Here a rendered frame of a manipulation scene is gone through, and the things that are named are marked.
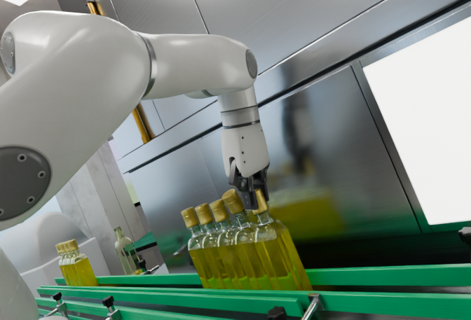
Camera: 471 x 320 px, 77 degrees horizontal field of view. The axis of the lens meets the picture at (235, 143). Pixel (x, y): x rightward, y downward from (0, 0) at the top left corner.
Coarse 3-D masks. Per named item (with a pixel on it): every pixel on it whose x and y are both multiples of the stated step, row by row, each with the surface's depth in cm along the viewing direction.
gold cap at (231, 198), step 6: (228, 192) 64; (234, 192) 63; (222, 198) 64; (228, 198) 62; (234, 198) 63; (240, 198) 64; (228, 204) 63; (234, 204) 63; (240, 204) 64; (234, 210) 63; (240, 210) 63
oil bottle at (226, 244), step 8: (224, 232) 67; (232, 232) 66; (224, 240) 66; (232, 240) 65; (224, 248) 67; (232, 248) 65; (224, 256) 67; (232, 256) 66; (232, 264) 66; (240, 264) 65; (232, 272) 67; (240, 272) 65; (232, 280) 68; (240, 280) 66; (248, 280) 65; (240, 288) 67; (248, 288) 65
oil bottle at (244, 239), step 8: (256, 224) 65; (240, 232) 63; (248, 232) 62; (240, 240) 63; (248, 240) 62; (240, 248) 63; (248, 248) 62; (256, 248) 61; (240, 256) 64; (248, 256) 63; (256, 256) 61; (248, 264) 63; (256, 264) 62; (248, 272) 64; (256, 272) 62; (264, 272) 61; (256, 280) 63; (264, 280) 61; (256, 288) 64; (264, 288) 62; (272, 288) 61
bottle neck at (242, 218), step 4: (240, 212) 64; (244, 212) 64; (236, 216) 64; (240, 216) 64; (244, 216) 64; (248, 216) 65; (236, 220) 64; (240, 220) 64; (244, 220) 64; (248, 220) 64; (240, 224) 64; (244, 224) 64; (248, 224) 64; (240, 228) 64
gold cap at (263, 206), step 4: (260, 188) 61; (256, 192) 60; (260, 192) 60; (260, 196) 60; (260, 200) 60; (264, 200) 60; (260, 204) 60; (264, 204) 60; (260, 208) 60; (264, 208) 60; (268, 208) 61; (256, 212) 60; (260, 212) 60
